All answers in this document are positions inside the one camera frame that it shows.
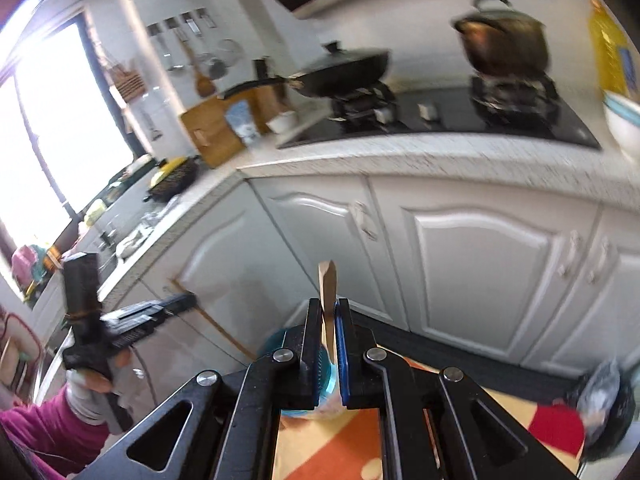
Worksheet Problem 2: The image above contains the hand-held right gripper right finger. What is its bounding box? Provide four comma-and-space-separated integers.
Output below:
335, 298, 581, 480

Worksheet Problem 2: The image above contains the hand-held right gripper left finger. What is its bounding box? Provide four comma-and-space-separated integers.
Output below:
80, 298, 325, 480

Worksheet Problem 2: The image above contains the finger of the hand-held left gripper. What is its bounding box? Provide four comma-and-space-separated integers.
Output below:
102, 294, 198, 323
107, 321, 165, 351

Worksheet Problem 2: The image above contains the wooden spatula handle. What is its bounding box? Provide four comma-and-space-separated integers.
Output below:
317, 260, 337, 363

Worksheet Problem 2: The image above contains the person's left forearm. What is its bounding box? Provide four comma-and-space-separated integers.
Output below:
0, 385, 112, 480

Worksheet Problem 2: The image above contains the person's left hand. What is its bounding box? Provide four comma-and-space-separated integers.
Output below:
67, 347, 133, 423

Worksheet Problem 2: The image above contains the white cabinet door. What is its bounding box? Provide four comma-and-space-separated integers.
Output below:
369, 176, 602, 362
171, 180, 312, 361
521, 204, 640, 377
246, 176, 412, 332

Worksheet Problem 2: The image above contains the orange and yellow blanket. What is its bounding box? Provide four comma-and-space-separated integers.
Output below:
272, 340, 587, 480

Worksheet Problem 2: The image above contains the black basket with yellow item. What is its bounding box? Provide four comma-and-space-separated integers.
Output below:
144, 156, 202, 204

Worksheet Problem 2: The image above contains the kitchen window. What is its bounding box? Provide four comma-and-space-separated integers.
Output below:
0, 19, 137, 243

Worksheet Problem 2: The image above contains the wooden cutting board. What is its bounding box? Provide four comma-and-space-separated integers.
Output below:
178, 85, 282, 171

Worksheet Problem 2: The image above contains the blue packet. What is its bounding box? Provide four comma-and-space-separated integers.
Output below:
224, 99, 262, 149

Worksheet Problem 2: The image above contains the small white cup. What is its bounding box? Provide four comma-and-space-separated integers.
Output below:
265, 110, 299, 135

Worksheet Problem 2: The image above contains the hanging wooden spatula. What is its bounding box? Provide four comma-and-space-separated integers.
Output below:
179, 34, 217, 99

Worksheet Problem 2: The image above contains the hanging metal ladle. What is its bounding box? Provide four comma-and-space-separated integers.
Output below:
159, 34, 187, 74

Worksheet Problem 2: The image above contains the hanging metal strainer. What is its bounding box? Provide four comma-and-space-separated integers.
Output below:
214, 37, 247, 70

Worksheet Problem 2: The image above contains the black gas stove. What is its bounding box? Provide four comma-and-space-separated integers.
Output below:
276, 72, 603, 152

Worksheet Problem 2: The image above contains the dark round container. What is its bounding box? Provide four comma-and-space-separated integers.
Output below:
574, 357, 639, 462

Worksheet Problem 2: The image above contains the black wok with lid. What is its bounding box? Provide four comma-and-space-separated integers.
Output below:
220, 41, 392, 102

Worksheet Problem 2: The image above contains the brown pot with lid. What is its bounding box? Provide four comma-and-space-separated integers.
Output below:
451, 0, 551, 77

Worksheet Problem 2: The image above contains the white and blue bowl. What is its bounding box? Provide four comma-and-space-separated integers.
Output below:
602, 87, 640, 167

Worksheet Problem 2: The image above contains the yellow oil bottle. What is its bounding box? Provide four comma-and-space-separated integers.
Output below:
587, 0, 635, 107

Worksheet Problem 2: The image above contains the silver cabinet handle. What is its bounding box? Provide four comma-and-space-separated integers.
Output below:
353, 200, 380, 242
556, 230, 584, 279
586, 236, 614, 284

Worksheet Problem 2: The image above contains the wall utensil rack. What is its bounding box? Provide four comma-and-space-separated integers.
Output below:
146, 6, 219, 37

